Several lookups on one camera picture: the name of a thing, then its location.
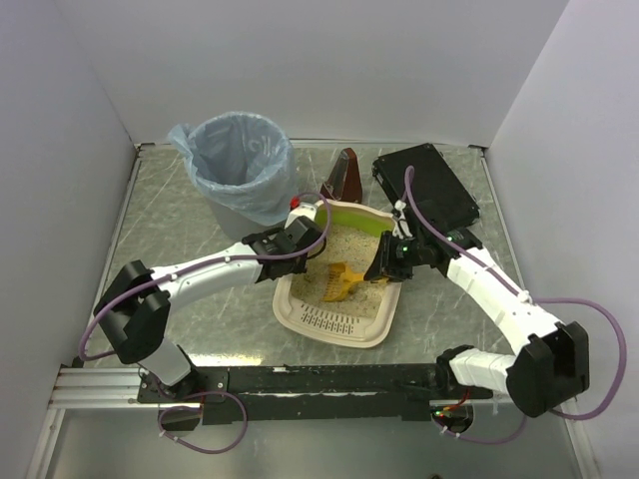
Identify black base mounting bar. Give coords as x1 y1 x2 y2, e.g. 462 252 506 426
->
137 363 492 425

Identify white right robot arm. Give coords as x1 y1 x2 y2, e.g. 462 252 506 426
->
364 229 590 417

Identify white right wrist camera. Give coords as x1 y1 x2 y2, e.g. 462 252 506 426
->
391 200 412 240

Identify aluminium rail frame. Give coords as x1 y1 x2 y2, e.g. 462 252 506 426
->
24 143 156 479

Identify brown wooden metronome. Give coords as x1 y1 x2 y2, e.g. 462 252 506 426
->
320 148 363 204

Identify grey bin with blue bag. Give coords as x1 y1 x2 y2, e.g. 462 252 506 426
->
168 112 298 241

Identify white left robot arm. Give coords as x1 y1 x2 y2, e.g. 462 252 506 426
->
94 216 325 400

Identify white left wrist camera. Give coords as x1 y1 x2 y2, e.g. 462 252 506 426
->
285 197 318 228

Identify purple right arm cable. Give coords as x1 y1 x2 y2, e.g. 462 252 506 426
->
401 165 627 445

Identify yellow litter scoop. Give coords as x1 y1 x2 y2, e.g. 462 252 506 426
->
321 262 364 302

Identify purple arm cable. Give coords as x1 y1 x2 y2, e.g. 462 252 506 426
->
401 165 627 445
79 191 330 455

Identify beige cat litter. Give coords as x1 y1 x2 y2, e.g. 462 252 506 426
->
291 225 384 318

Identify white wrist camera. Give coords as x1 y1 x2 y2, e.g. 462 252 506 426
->
285 197 318 228
391 200 412 240

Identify black rectangular case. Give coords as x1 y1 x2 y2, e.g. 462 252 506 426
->
371 143 480 233

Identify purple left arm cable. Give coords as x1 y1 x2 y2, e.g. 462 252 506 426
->
79 191 330 455

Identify beige litter box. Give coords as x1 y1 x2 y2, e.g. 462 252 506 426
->
273 201 401 348

